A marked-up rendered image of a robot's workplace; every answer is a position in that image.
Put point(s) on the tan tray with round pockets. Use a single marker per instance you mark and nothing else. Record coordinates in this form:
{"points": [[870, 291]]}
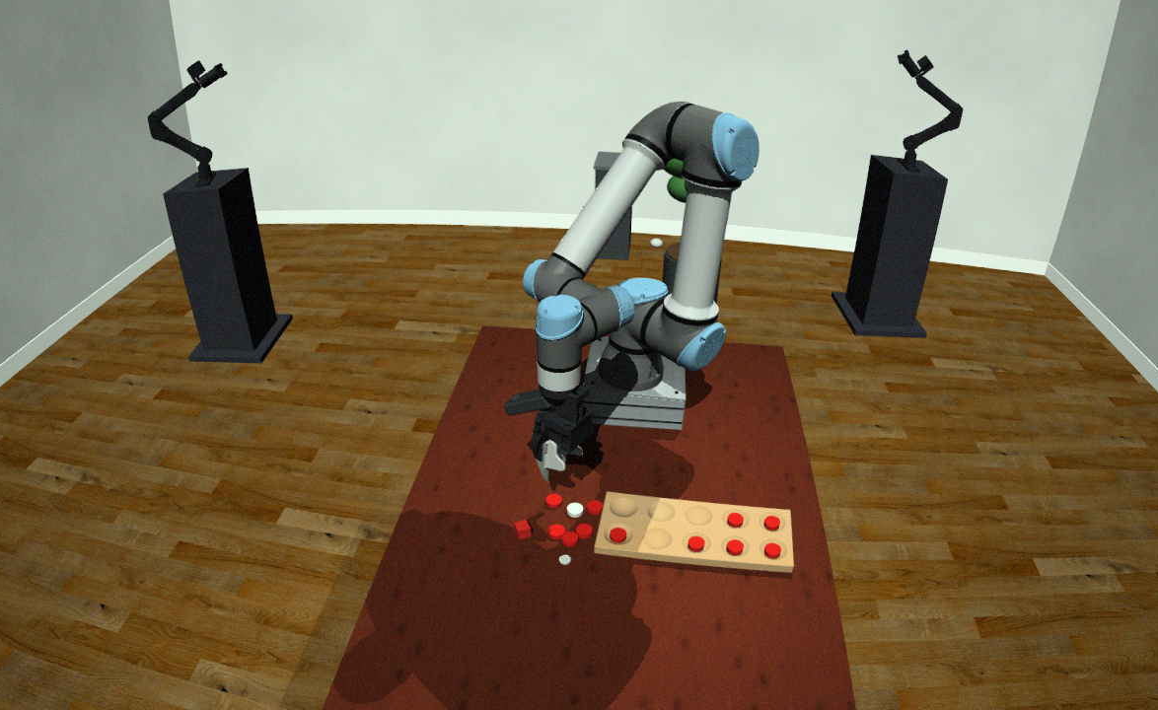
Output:
{"points": [[659, 529]]}

